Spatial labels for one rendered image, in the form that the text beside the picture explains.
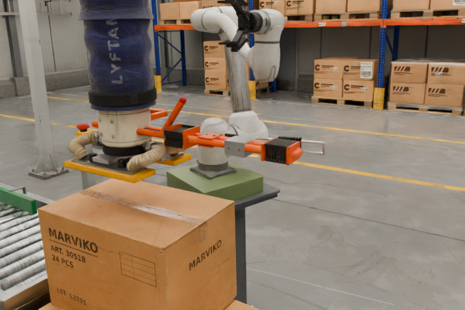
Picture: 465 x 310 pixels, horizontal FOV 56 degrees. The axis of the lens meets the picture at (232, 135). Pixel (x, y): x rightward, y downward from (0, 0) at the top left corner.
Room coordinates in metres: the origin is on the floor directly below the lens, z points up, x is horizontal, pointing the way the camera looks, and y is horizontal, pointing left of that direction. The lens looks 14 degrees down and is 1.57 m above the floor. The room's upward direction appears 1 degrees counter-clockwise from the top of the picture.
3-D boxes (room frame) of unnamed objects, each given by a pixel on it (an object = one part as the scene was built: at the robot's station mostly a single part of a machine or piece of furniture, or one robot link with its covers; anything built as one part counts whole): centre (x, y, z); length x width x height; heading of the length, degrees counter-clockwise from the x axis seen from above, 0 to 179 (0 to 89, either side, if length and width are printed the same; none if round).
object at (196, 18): (2.28, 0.13, 1.60); 0.18 x 0.14 x 0.13; 31
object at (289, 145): (1.14, -0.13, 1.23); 0.08 x 0.07 x 0.05; 57
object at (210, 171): (2.15, 0.12, 0.87); 0.22 x 0.18 x 0.06; 40
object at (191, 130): (1.34, 0.16, 1.24); 0.10 x 0.08 x 0.06; 147
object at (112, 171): (1.40, 0.42, 1.13); 0.34 x 0.10 x 0.05; 57
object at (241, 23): (1.65, -0.06, 1.58); 0.09 x 0.07 x 0.08; 147
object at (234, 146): (1.22, -0.02, 1.23); 0.07 x 0.07 x 0.04; 57
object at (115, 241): (1.48, 0.36, 0.74); 0.60 x 0.40 x 0.40; 58
